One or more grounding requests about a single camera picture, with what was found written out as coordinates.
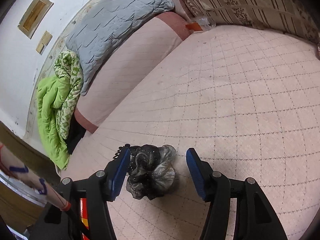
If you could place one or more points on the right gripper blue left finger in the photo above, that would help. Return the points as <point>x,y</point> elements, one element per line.
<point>116,171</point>

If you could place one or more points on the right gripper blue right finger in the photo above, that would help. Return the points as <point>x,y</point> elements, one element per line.
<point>200,173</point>

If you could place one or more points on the black claw hair clip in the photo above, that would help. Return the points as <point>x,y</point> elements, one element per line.
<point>122,151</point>

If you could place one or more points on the grey black organza scrunchie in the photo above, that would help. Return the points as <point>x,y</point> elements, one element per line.
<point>151,171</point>

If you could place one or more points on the red shallow tray box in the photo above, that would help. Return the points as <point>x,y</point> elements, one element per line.
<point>83,212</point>

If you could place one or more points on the pink quilted mattress cover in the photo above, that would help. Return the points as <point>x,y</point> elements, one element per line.
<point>247,101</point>

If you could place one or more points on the pink bolster cushion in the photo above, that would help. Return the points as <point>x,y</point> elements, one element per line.
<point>129,65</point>

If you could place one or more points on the green quilted blanket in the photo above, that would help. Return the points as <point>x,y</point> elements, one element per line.
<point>56,98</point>

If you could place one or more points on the wooden glass door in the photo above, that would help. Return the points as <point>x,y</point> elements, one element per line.
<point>21,203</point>

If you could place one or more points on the patterned sleeve with blue marks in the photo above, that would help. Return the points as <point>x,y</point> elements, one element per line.
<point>15,168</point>

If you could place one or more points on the plastic bottle orange label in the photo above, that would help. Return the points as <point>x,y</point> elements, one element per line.
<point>201,23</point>

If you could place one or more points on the grey quilted pillow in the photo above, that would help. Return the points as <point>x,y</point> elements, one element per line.
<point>106,27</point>

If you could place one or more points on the red white checked scrunchie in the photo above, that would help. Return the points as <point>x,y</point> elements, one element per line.
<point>318,50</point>

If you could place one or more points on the striped floral sofa cushion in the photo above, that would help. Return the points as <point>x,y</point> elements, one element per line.
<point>290,16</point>

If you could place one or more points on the beige wall switch plates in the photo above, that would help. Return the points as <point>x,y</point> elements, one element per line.
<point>44,41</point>

